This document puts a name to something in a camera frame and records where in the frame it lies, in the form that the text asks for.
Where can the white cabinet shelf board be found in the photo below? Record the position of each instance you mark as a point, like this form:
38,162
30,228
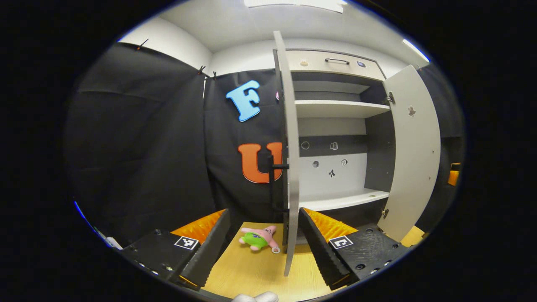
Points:
344,199
335,109

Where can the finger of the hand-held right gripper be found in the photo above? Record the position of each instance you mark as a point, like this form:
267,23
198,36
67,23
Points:
454,175

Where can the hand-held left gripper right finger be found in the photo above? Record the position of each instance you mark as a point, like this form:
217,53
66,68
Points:
319,251

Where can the grey double-door shoe cabinet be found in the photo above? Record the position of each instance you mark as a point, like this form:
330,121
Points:
356,180

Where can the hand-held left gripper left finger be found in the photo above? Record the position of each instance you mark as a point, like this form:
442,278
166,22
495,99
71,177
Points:
212,247

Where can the white blue printed panel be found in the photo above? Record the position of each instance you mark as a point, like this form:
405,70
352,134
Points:
112,242

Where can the black backdrop cloth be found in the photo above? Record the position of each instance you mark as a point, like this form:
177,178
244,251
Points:
147,147

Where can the narrow ceiling light panel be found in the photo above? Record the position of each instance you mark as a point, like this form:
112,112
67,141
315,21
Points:
415,49

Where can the pink green star plush toy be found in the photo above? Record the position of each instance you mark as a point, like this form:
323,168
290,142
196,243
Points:
256,240

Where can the wide ceiling light panel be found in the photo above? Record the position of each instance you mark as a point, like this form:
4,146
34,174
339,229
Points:
293,3

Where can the grey shoe cabinet door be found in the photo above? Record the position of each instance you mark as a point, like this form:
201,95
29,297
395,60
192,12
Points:
292,167
413,167

